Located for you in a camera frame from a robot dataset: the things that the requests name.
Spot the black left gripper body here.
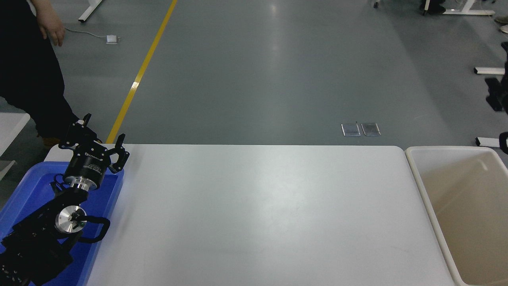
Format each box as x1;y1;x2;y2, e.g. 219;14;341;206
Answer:
63;143;112;184

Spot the person's hand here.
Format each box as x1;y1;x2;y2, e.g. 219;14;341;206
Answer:
38;8;66;46

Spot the white side table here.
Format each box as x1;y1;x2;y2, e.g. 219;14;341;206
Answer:
0;113;31;180

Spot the blue plastic tray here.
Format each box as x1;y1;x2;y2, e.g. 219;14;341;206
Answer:
0;161;125;286

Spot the white desk leg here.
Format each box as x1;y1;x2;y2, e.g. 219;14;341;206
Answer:
78;0;103;23

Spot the white-framed wheeled chair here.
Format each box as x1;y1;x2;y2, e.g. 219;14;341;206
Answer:
373;0;430;15

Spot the seated person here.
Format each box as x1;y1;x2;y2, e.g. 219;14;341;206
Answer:
421;0;447;15

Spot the large pale bin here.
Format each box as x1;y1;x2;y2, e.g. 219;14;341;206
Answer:
405;146;508;286

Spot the white floor cable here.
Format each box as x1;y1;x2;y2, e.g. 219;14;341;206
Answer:
63;28;107;39

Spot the white desk frame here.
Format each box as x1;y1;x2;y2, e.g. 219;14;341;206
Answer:
443;0;495;15

